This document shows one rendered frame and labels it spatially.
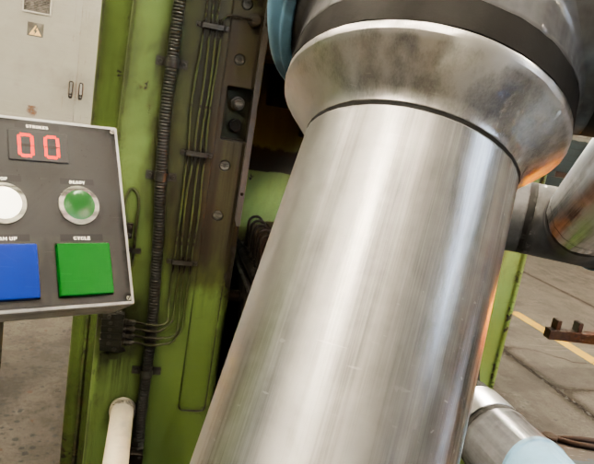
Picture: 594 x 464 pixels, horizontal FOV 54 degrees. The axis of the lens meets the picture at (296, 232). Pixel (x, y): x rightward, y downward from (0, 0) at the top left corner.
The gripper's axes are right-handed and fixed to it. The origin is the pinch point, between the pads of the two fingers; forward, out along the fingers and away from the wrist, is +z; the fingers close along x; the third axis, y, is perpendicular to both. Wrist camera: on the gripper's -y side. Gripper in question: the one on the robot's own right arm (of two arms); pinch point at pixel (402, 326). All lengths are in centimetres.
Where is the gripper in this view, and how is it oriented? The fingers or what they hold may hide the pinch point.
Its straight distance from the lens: 85.0
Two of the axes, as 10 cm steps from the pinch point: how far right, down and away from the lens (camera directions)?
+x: 9.6, 1.1, 2.4
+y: -1.6, 9.7, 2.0
